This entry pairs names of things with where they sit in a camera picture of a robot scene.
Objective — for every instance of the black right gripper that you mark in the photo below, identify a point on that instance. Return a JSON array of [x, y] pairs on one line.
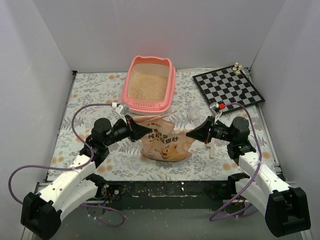
[[210, 130]]

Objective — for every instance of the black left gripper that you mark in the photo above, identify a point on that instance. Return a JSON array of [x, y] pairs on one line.
[[130, 127]]

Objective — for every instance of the pink cat litter bag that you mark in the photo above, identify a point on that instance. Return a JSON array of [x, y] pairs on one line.
[[166, 143]]

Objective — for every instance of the clear plastic scoop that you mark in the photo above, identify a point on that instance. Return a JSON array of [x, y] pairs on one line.
[[194, 113]]

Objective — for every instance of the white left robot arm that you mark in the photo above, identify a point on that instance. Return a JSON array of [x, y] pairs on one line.
[[43, 212]]

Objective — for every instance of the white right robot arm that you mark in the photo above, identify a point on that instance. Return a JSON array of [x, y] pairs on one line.
[[285, 208]]

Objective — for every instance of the pink cat litter box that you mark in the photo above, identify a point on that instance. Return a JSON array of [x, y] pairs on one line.
[[149, 85]]

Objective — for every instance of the black grey chessboard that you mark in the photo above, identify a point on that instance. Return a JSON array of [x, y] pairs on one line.
[[224, 86]]

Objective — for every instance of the floral table mat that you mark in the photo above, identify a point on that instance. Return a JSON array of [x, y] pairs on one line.
[[89, 100]]

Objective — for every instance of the white plastic bracket piece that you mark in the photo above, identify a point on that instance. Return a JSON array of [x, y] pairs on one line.
[[212, 148]]

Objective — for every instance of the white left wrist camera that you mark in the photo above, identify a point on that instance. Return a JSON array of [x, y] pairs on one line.
[[121, 109]]

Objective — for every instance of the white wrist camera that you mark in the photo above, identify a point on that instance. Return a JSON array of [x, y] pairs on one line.
[[217, 109], [121, 109]]

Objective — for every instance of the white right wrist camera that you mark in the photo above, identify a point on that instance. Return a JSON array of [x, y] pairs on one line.
[[217, 109]]

